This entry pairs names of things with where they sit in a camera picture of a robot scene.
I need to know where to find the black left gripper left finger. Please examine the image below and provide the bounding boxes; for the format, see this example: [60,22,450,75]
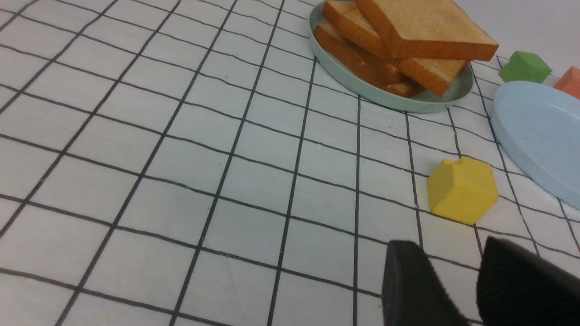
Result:
[382,240,469,326]

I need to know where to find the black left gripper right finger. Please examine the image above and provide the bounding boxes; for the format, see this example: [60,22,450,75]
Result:
[476,237,580,326]

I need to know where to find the toast slice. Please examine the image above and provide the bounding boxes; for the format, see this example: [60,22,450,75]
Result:
[355,0,499,61]
[314,23,423,98]
[322,0,469,97]

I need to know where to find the yellow foam cube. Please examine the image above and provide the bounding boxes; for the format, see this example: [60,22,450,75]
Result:
[427,157,499,225]

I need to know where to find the light blue plate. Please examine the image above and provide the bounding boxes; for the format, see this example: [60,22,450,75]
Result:
[490,81,580,209]

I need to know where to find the grey-green bread plate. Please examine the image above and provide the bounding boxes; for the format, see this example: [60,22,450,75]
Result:
[308,3,475,114]

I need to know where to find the orange foam cube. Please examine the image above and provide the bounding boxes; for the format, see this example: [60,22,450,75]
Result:
[553,66,580,99]

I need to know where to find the green foam cube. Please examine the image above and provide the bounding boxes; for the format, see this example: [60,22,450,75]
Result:
[498,50,552,83]

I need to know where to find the white grid tablecloth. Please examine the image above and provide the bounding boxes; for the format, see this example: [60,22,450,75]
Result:
[0,0,579,326]

